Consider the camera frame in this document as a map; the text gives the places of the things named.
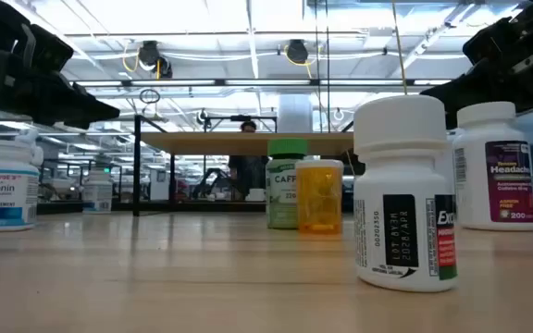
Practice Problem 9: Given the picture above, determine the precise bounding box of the green cap caffeine bottle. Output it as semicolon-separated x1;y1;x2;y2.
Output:
265;138;309;230

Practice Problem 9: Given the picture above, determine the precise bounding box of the black hanging cable loop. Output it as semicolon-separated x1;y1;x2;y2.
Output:
138;88;162;105

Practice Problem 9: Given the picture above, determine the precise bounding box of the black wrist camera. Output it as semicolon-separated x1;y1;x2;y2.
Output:
28;23;75;73
462;17;527;67

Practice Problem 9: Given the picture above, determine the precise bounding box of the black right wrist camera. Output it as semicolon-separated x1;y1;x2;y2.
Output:
462;17;527;67

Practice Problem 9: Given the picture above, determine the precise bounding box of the white Excedrin bottle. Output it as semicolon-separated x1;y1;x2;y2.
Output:
353;94;459;293

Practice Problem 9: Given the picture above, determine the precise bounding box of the black ceiling cable reel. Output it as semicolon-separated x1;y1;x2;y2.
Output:
156;55;174;80
136;40;162;69
285;38;310;66

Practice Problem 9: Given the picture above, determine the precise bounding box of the small white bottle blue label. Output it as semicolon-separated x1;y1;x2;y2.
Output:
82;169;114;215

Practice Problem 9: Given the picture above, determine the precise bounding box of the white rounded plastic object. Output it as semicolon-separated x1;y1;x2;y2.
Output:
15;128;45;168

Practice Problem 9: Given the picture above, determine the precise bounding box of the orange pill bottle white cap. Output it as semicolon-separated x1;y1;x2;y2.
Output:
295;159;345;235

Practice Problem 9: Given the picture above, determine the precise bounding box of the yellow hanging cable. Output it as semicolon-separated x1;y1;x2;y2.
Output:
390;0;409;97

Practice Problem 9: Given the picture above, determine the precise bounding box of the person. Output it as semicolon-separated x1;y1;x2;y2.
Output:
227;120;270;201

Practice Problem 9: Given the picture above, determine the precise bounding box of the white headache bottle purple label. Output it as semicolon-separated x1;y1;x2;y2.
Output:
451;101;533;232

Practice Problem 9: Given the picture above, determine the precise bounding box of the wooden shelf black frame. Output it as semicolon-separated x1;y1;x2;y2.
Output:
131;114;366;217

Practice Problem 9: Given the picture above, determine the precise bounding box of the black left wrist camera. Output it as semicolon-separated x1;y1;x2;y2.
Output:
28;23;75;73

